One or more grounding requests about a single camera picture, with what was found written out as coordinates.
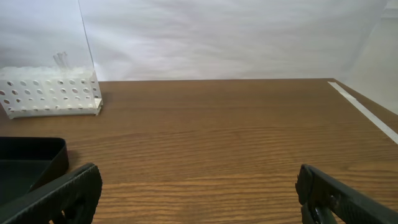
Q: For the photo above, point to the white test tube rack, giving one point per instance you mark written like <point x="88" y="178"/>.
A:
<point x="46" y="99"/>

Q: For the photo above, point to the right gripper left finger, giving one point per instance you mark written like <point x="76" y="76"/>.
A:
<point x="62" y="196"/>

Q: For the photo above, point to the black tray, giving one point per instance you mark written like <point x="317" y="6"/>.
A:
<point x="18" y="149"/>

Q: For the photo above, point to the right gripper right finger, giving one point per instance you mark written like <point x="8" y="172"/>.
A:
<point x="339" y="202"/>

